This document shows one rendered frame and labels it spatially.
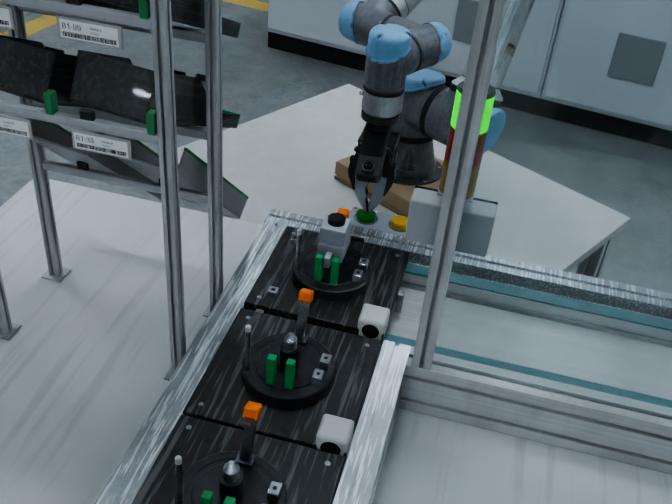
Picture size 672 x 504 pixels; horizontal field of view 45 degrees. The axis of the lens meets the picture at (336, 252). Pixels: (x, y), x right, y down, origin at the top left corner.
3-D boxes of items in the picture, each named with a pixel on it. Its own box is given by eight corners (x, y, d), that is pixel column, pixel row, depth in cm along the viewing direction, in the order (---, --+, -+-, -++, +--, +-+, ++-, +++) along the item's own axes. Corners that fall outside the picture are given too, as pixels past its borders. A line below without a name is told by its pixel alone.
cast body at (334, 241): (326, 238, 141) (329, 204, 137) (350, 243, 140) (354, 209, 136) (313, 265, 135) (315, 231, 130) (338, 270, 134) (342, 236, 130)
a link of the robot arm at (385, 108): (400, 101, 141) (355, 93, 143) (397, 124, 144) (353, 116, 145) (407, 84, 147) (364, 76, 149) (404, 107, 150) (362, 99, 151)
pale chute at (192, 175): (180, 199, 154) (189, 177, 155) (240, 219, 151) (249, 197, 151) (106, 151, 128) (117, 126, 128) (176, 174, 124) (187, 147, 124)
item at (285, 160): (347, 92, 235) (348, 83, 233) (627, 227, 188) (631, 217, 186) (148, 169, 192) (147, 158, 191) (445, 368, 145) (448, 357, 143)
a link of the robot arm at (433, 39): (411, 8, 153) (374, 21, 146) (459, 26, 147) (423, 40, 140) (406, 48, 158) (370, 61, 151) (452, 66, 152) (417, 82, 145)
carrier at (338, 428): (240, 316, 134) (241, 256, 127) (380, 349, 130) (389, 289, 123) (182, 421, 115) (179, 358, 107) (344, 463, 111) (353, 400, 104)
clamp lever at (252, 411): (240, 452, 105) (248, 399, 104) (255, 456, 105) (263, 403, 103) (231, 465, 102) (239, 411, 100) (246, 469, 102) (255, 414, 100)
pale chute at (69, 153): (109, 183, 157) (117, 162, 157) (165, 203, 153) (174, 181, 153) (21, 134, 130) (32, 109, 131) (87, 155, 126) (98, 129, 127)
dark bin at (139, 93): (172, 109, 141) (181, 67, 140) (237, 128, 137) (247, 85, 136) (68, 101, 115) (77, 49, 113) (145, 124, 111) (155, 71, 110)
